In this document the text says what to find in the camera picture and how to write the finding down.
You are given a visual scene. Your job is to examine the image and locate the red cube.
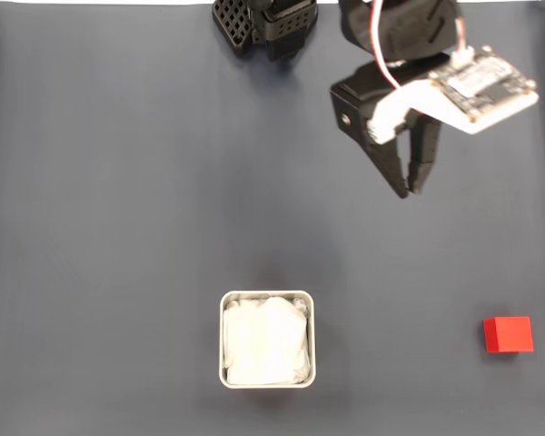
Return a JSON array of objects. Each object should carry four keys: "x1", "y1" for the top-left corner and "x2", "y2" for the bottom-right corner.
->
[{"x1": 482, "y1": 316, "x2": 535, "y2": 354}]

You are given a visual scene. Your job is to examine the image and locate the beige square box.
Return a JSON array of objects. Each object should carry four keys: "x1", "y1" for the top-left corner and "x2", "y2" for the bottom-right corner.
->
[{"x1": 218, "y1": 290, "x2": 316, "y2": 390}]

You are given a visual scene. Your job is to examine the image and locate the white crumpled cloth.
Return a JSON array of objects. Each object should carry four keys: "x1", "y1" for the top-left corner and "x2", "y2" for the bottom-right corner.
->
[{"x1": 222, "y1": 294, "x2": 311, "y2": 385}]

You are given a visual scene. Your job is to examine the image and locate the dark blue-grey table mat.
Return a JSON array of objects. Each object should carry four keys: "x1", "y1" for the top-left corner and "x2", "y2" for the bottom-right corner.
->
[{"x1": 0, "y1": 3, "x2": 545, "y2": 436}]

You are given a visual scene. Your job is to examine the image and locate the black camera cable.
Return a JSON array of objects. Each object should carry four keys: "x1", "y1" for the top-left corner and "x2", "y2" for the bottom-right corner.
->
[{"x1": 451, "y1": 15, "x2": 472, "y2": 54}]

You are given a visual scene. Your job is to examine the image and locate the white gripper servo cable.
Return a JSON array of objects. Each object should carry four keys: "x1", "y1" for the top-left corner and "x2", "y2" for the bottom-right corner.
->
[{"x1": 370, "y1": 0, "x2": 403, "y2": 91}]

